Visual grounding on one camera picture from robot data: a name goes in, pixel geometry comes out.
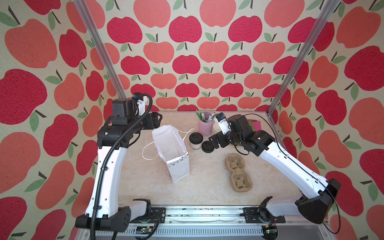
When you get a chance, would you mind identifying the black coffee cup lid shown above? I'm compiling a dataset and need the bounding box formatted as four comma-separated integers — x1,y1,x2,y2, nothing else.
189,132,204,145

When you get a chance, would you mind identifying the white paper coffee cup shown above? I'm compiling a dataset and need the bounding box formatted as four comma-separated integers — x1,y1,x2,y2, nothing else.
189,132,204,151

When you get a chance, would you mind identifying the white patterned gift bag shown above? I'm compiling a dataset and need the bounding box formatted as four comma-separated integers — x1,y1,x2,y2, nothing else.
148,125,195,183

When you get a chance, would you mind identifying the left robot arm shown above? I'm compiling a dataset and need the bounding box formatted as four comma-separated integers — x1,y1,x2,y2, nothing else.
75,93,162,239

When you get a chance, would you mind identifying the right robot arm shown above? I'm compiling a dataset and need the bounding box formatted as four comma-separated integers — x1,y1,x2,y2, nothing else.
209,113,341,224

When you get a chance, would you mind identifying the pink napkin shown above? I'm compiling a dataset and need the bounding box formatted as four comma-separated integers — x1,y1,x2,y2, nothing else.
251,121,262,132

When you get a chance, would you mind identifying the stack of white paper cups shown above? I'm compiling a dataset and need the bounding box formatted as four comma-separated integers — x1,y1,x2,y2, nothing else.
213,123,222,134

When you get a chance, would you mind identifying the pink cup holder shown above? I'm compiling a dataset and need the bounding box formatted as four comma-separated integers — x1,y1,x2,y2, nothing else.
198,119,214,137

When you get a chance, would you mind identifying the stack of black lids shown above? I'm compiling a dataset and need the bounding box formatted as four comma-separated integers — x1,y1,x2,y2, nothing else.
202,141,215,153

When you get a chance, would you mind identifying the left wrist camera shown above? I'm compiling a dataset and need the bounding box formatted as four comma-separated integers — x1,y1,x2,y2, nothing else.
133,93,148,116

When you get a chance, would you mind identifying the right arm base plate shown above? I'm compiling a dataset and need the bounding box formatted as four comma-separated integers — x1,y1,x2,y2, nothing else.
240,207,286,224

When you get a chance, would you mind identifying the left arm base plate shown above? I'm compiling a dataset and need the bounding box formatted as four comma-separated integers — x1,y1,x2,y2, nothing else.
130,207,166,224

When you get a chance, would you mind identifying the aluminium front rail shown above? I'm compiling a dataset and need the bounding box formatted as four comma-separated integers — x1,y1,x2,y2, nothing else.
71,205,334,240

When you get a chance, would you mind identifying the left aluminium frame post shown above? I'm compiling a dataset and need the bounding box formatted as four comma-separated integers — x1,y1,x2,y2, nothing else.
74,0,127,99

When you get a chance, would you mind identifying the aluminium frame post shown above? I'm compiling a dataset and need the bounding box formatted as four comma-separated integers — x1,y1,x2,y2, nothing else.
267,0,341,117
74,0,127,99

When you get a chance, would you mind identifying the right aluminium frame post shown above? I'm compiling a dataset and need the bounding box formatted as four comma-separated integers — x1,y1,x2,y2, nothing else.
267,0,341,117

